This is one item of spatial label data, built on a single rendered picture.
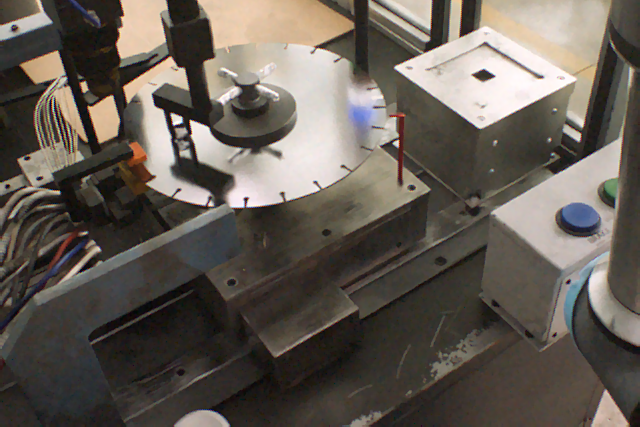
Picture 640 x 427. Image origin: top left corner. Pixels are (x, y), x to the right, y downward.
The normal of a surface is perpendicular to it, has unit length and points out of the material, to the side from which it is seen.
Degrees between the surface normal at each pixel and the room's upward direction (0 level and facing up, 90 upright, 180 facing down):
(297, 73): 0
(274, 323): 0
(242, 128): 5
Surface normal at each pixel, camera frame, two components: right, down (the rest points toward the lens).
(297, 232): -0.05, -0.73
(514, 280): -0.83, 0.41
